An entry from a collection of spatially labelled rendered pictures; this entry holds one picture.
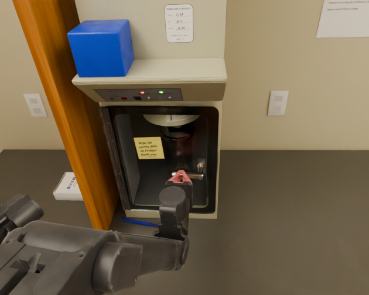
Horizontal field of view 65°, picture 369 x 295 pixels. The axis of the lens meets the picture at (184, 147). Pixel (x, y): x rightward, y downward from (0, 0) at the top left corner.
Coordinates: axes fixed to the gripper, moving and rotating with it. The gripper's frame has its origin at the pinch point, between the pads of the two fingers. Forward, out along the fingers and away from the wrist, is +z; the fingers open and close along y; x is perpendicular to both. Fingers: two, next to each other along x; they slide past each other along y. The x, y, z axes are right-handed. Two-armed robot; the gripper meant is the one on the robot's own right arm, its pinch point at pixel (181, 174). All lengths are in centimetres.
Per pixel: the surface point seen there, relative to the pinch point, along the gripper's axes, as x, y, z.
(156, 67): 4.1, 31.0, 0.8
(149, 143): 9.0, 7.7, 4.4
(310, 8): -42, 32, 50
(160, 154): 6.2, 3.7, 4.3
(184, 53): -1.7, 32.0, 6.2
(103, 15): 15.4, 40.7, 6.1
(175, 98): 0.5, 23.2, 1.3
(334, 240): -48, -26, -1
